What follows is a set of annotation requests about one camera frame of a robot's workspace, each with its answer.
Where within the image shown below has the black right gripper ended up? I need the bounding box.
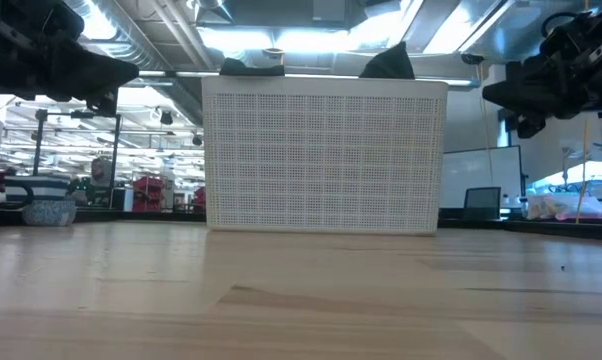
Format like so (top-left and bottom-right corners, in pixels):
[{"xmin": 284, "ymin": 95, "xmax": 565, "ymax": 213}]
[{"xmin": 482, "ymin": 12, "xmax": 602, "ymax": 140}]

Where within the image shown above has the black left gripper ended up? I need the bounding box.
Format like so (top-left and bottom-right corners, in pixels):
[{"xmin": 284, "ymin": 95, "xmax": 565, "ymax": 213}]
[{"xmin": 0, "ymin": 0, "xmax": 140, "ymax": 117}]

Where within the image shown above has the dark green knitted sweater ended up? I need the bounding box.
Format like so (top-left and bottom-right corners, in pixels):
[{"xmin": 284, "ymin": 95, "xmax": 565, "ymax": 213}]
[{"xmin": 358, "ymin": 41, "xmax": 417, "ymax": 81}]

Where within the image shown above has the long light tube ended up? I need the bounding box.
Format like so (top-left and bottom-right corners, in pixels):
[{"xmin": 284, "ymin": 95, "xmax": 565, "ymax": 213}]
[{"xmin": 136, "ymin": 69, "xmax": 482, "ymax": 89}]

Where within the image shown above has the white board panel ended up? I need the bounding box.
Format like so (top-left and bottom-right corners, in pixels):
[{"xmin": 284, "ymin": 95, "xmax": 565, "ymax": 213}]
[{"xmin": 439, "ymin": 145, "xmax": 524, "ymax": 210}]

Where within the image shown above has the person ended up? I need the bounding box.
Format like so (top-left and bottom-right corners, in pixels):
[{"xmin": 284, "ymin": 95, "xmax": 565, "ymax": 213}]
[{"xmin": 83, "ymin": 156, "xmax": 115, "ymax": 206}]

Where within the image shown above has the white plastic bag clutter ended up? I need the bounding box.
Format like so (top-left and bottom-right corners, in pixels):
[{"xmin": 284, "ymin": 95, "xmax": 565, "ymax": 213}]
[{"xmin": 525, "ymin": 192, "xmax": 602, "ymax": 222}]

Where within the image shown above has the black office chair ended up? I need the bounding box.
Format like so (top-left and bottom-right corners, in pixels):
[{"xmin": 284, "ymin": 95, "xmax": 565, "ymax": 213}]
[{"xmin": 462, "ymin": 186, "xmax": 503, "ymax": 222}]

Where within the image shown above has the white striped container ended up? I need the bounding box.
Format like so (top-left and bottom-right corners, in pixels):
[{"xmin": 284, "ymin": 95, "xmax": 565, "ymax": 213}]
[{"xmin": 2, "ymin": 174, "xmax": 73, "ymax": 203}]

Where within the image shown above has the red shelf unit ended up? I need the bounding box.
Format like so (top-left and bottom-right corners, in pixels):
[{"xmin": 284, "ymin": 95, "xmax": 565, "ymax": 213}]
[
  {"xmin": 131, "ymin": 175, "xmax": 167, "ymax": 214},
  {"xmin": 192, "ymin": 185, "xmax": 208, "ymax": 214}
]

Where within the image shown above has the grey speckled bowl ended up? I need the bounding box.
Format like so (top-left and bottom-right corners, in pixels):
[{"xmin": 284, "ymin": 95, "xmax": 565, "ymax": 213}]
[{"xmin": 21, "ymin": 199, "xmax": 78, "ymax": 228}]

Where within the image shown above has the bright ceiling light panel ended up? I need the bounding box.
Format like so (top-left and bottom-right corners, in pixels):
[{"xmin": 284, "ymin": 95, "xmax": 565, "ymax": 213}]
[{"xmin": 195, "ymin": 24, "xmax": 362, "ymax": 54}]

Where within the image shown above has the white perforated plastic basket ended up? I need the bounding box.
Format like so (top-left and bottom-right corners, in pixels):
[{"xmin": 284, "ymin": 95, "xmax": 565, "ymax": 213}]
[{"xmin": 200, "ymin": 74, "xmax": 450, "ymax": 236}]

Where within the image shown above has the black metal stand frame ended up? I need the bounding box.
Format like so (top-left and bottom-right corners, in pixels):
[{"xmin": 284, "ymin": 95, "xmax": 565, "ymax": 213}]
[{"xmin": 32, "ymin": 108, "xmax": 123, "ymax": 210}]

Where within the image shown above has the hanging yellow cable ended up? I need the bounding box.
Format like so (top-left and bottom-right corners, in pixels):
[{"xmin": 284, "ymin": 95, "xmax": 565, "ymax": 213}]
[{"xmin": 573, "ymin": 0, "xmax": 593, "ymax": 225}]

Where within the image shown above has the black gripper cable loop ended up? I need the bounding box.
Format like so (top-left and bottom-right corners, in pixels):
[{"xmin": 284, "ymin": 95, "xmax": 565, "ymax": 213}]
[{"xmin": 539, "ymin": 11, "xmax": 583, "ymax": 40}]

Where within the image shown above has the black table edge rail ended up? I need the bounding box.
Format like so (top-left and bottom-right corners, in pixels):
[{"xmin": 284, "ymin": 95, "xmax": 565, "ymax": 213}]
[{"xmin": 0, "ymin": 205, "xmax": 602, "ymax": 242}]

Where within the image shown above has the thick black cable loop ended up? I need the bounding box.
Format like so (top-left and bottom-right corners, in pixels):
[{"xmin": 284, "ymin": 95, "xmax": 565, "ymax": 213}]
[{"xmin": 0, "ymin": 164, "xmax": 36, "ymax": 211}]

